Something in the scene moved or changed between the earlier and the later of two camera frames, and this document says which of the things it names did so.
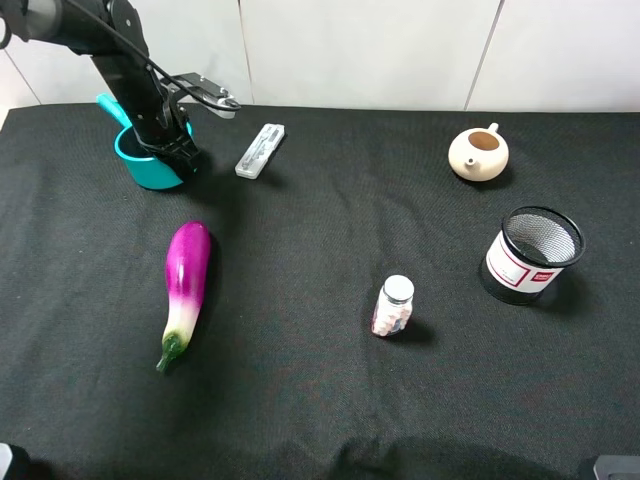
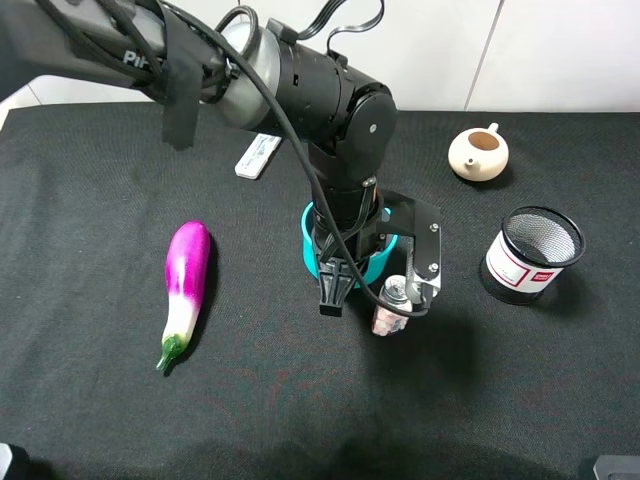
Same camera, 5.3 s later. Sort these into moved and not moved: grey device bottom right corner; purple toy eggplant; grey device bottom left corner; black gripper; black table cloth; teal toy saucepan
Moved: black gripper; teal toy saucepan
Not moved: purple toy eggplant; grey device bottom left corner; black table cloth; grey device bottom right corner
